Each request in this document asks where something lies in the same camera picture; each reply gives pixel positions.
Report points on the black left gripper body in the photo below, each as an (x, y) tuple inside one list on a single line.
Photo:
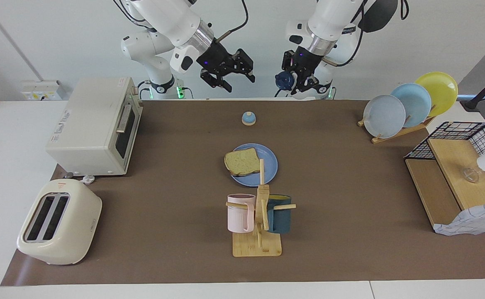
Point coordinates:
[(306, 60)]

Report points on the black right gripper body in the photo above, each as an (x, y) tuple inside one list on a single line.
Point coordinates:
[(217, 54)]

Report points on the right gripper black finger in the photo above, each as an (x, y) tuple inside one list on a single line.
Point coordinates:
[(245, 64), (217, 79)]

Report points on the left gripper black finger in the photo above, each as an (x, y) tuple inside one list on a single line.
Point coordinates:
[(288, 62), (315, 86)]

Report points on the translucent bottle with blue cap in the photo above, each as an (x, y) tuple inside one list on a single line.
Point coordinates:
[(284, 80)]

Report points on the toasted bread slice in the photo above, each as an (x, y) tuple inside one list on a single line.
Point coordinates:
[(242, 162)]

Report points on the pale grey plate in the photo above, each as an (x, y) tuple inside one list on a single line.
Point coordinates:
[(385, 116)]

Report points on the blue round plate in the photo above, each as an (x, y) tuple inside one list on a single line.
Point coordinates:
[(267, 166)]

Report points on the wooden plate rack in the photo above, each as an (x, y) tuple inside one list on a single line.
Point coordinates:
[(396, 135)]

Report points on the light blue plate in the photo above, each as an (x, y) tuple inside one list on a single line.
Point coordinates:
[(414, 104)]

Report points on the yellow plate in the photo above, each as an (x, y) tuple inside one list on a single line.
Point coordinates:
[(439, 89)]

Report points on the pink mug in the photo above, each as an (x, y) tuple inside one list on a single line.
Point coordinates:
[(238, 216)]

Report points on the dark teal mug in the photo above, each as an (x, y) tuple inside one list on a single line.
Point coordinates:
[(279, 220)]

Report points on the brown table mat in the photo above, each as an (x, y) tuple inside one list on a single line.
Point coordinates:
[(163, 207)]

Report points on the white toaster oven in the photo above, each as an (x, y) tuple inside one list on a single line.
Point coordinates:
[(84, 124)]

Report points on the wooden mug tree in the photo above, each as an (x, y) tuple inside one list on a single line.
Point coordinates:
[(257, 249)]

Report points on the small clear glass item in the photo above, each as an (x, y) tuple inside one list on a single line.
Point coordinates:
[(470, 175)]

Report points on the white checked cloth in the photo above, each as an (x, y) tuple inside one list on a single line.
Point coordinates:
[(470, 220)]

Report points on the cream two-slot toaster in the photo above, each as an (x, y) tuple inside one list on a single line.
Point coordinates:
[(76, 232)]

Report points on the white wall power strip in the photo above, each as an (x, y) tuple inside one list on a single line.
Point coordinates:
[(39, 89)]

